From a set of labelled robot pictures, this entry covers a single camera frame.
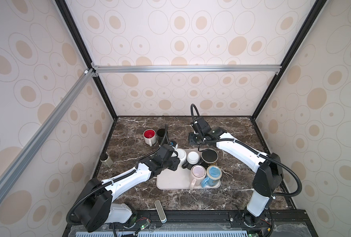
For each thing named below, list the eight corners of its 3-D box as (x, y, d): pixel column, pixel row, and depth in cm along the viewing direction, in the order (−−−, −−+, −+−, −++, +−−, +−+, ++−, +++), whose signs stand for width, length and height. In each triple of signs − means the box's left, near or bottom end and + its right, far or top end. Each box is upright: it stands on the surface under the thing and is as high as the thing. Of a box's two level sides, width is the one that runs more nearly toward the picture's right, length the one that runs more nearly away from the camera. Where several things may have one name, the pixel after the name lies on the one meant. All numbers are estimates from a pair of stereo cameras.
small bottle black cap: (105, 167, 94) (98, 159, 86) (107, 161, 97) (101, 153, 89) (113, 167, 94) (107, 159, 86) (115, 161, 97) (109, 153, 89)
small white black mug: (182, 170, 94) (182, 162, 85) (181, 160, 98) (182, 151, 90) (197, 170, 94) (199, 162, 85) (196, 160, 98) (198, 151, 90)
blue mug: (201, 188, 86) (203, 180, 77) (199, 173, 91) (202, 165, 82) (218, 188, 86) (223, 180, 77) (216, 173, 91) (220, 165, 82)
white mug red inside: (143, 149, 103) (141, 141, 96) (146, 136, 110) (144, 128, 104) (155, 149, 103) (154, 141, 96) (157, 136, 110) (156, 128, 104)
